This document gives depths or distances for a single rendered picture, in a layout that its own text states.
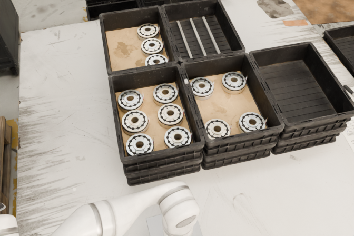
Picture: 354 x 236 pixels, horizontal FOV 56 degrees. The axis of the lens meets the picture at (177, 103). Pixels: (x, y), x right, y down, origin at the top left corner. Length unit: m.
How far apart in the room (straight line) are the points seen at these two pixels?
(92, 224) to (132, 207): 0.10
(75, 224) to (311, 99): 1.09
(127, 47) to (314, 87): 0.87
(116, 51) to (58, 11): 1.80
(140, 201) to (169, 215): 0.09
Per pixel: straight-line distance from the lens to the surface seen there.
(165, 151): 1.14
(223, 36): 1.68
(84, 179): 1.39
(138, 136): 1.26
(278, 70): 1.57
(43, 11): 3.39
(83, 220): 0.75
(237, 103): 1.40
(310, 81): 1.57
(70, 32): 1.96
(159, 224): 1.18
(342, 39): 2.77
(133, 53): 1.58
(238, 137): 1.19
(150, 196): 0.83
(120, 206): 0.78
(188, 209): 0.84
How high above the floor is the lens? 1.93
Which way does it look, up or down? 53 degrees down
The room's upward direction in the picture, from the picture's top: 1 degrees clockwise
